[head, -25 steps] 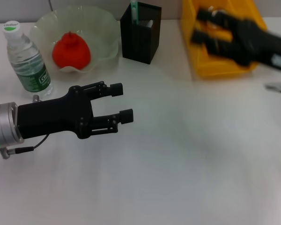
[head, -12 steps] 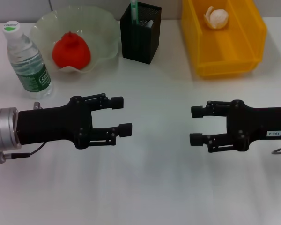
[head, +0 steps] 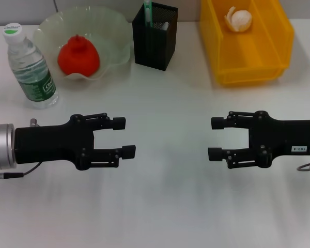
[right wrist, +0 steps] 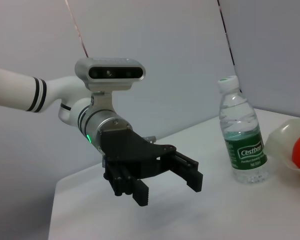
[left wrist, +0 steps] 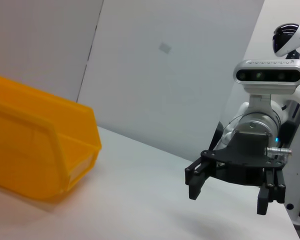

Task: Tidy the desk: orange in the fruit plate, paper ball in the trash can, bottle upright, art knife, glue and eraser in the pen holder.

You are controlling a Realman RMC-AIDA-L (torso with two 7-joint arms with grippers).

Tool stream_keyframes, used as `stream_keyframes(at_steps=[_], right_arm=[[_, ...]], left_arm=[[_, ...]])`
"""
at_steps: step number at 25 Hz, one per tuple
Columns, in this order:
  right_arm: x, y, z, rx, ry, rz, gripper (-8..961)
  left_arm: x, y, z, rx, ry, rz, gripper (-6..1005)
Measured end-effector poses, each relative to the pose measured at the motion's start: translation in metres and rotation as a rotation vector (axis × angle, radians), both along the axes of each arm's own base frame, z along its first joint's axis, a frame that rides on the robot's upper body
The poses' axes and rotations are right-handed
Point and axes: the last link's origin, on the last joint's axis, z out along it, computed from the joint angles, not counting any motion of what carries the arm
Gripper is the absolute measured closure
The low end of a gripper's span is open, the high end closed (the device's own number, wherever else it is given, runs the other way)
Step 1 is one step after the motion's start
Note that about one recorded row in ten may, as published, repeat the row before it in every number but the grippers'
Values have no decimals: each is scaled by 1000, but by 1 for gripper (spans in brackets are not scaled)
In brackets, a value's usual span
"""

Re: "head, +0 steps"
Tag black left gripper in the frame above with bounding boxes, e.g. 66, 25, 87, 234
14, 113, 136, 171

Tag white paper ball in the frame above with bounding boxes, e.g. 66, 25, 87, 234
224, 6, 254, 33

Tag green utility knife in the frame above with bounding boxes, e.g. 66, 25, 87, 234
144, 0, 153, 28

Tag black mesh pen holder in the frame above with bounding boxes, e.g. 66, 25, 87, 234
132, 0, 178, 72

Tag clear green-label water bottle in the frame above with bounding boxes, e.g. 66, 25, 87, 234
2, 23, 59, 110

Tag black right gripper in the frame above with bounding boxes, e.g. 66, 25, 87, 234
208, 110, 310, 170

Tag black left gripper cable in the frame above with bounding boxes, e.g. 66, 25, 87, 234
0, 161, 42, 184

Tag yellow plastic bin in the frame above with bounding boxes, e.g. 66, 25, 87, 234
199, 0, 295, 86

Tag red-orange fruit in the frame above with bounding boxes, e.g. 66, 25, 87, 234
57, 35, 101, 77

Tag pale green glass fruit plate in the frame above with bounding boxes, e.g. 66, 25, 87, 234
32, 6, 132, 82

